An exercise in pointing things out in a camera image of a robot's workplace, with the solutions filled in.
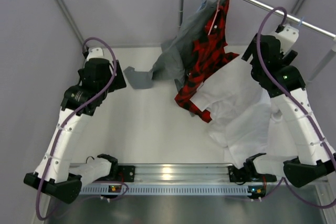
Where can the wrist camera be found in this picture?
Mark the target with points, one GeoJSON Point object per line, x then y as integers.
{"type": "Point", "coordinates": [92, 53]}
{"type": "Point", "coordinates": [287, 35]}

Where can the grey shirt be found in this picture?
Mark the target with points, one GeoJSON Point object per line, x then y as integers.
{"type": "Point", "coordinates": [176, 57]}

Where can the pink wire hanger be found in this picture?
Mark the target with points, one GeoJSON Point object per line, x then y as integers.
{"type": "Point", "coordinates": [215, 12]}

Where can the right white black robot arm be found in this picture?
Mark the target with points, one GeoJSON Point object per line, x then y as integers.
{"type": "Point", "coordinates": [301, 154]}

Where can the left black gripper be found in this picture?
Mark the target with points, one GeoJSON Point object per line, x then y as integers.
{"type": "Point", "coordinates": [118, 82]}

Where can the slotted grey cable duct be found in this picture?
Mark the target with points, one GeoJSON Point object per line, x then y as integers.
{"type": "Point", "coordinates": [189, 190]}

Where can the white dress shirt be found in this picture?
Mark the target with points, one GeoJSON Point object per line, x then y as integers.
{"type": "Point", "coordinates": [239, 109]}

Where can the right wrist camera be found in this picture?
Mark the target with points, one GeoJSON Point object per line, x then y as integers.
{"type": "Point", "coordinates": [287, 35]}

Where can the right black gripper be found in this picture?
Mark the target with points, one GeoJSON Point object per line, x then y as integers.
{"type": "Point", "coordinates": [287, 57]}

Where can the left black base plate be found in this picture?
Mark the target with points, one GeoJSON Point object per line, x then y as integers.
{"type": "Point", "coordinates": [122, 173]}

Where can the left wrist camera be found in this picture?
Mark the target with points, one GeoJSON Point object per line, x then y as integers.
{"type": "Point", "coordinates": [92, 53]}

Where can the red black plaid shirt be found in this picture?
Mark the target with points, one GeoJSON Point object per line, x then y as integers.
{"type": "Point", "coordinates": [209, 55]}

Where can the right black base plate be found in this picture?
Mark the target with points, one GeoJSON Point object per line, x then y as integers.
{"type": "Point", "coordinates": [242, 175]}

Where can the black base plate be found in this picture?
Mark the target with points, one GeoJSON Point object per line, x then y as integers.
{"type": "Point", "coordinates": [122, 173]}
{"type": "Point", "coordinates": [242, 175]}

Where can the metal clothes rack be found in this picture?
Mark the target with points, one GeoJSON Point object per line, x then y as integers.
{"type": "Point", "coordinates": [291, 17]}

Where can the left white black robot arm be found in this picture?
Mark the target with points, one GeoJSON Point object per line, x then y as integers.
{"type": "Point", "coordinates": [76, 111]}

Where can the aluminium mounting rail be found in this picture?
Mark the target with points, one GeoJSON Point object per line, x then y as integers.
{"type": "Point", "coordinates": [181, 172]}

